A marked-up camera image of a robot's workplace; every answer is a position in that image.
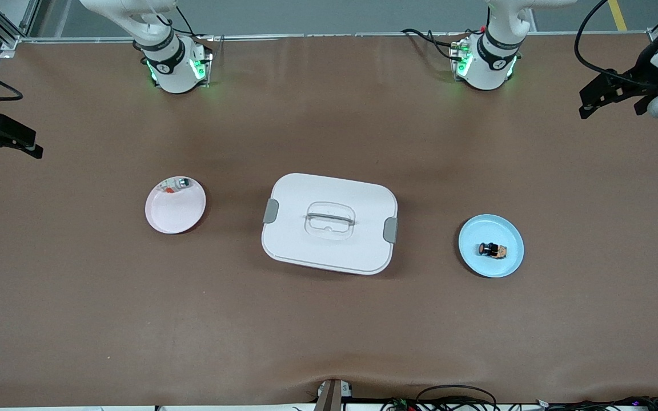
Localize white lidded storage box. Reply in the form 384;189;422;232
262;172;399;276

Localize pink round plate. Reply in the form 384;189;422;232
145;176;207;235

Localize light blue round plate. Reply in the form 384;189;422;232
458;214;525;279

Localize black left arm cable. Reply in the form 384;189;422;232
573;0;652;89

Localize black cables at arm base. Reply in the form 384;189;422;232
402;27;458;61

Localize black looped cable bundle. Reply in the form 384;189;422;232
380;385;501;411

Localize metal table edge bracket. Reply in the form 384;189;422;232
314;378;354;411

